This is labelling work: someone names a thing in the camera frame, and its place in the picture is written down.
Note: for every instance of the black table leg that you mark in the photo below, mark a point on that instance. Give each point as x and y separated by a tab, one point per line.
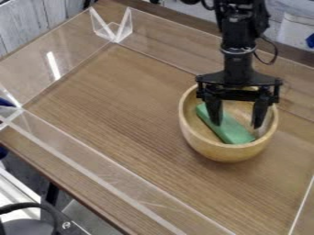
53	194

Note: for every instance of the white cylindrical container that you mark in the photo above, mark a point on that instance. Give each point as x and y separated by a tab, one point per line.
297	32

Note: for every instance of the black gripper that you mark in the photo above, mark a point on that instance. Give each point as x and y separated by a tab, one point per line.
239	83

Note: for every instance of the clear acrylic front wall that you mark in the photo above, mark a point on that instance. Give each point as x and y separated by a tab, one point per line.
126	165

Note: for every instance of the brown wooden bowl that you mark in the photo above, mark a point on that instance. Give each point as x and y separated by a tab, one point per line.
204	140

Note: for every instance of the clear acrylic corner bracket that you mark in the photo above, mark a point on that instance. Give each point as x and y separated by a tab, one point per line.
114	32

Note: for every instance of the green rectangular block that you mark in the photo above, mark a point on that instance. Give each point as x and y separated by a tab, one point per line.
231	131

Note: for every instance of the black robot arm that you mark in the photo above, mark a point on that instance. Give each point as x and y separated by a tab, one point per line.
243	20

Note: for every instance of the grey metal base plate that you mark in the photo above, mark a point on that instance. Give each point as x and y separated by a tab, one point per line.
77	220

